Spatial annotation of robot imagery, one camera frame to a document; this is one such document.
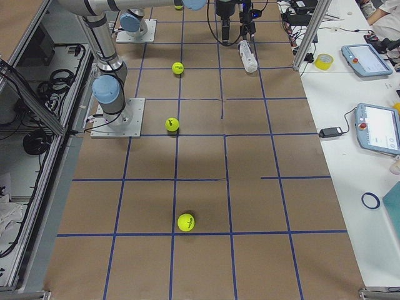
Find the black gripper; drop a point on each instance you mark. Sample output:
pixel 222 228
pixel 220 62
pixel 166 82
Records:
pixel 224 9

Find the clear tennis ball can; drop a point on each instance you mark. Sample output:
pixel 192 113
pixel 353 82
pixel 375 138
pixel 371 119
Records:
pixel 247 57

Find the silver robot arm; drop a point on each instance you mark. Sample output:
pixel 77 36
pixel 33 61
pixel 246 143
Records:
pixel 133 21
pixel 94 22

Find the Head yellow tennis ball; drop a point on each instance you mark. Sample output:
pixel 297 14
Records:
pixel 172 124

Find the Wilson yellow tennis ball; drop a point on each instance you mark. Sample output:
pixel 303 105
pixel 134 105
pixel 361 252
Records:
pixel 186 222

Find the yellow tape roll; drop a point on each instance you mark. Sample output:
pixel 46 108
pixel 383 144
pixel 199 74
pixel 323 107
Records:
pixel 324 61

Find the far teach pendant tablet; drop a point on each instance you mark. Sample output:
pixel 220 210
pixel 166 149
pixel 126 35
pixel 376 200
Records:
pixel 365 61

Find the teach pendant tablet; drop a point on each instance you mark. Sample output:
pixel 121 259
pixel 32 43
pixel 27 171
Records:
pixel 365 61
pixel 377 128

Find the black power adapter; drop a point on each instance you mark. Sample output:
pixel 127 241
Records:
pixel 330 132

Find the near teach pendant tablet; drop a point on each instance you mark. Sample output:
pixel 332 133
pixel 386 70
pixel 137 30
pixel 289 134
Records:
pixel 377 128

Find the teal box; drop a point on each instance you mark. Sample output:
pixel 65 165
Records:
pixel 391 203

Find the white crumpled cloth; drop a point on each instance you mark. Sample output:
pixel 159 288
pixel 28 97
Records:
pixel 11 213

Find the aluminium frame post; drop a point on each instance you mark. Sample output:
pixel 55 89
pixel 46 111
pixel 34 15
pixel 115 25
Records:
pixel 316 20

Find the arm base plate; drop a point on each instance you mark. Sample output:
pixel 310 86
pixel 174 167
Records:
pixel 128 124
pixel 124 38

